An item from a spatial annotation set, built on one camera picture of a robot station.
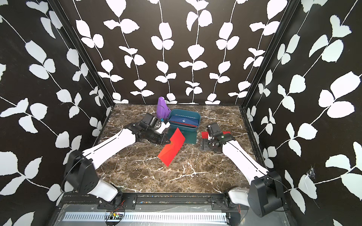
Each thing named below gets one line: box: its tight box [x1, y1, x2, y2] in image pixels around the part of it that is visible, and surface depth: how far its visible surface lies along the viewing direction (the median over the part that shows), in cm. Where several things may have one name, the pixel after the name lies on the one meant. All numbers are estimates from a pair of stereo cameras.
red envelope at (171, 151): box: [157, 127, 186, 167], surface depth 83 cm
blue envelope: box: [168, 114, 199, 126], surface depth 106 cm
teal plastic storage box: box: [167, 108, 201, 145], surface depth 106 cm
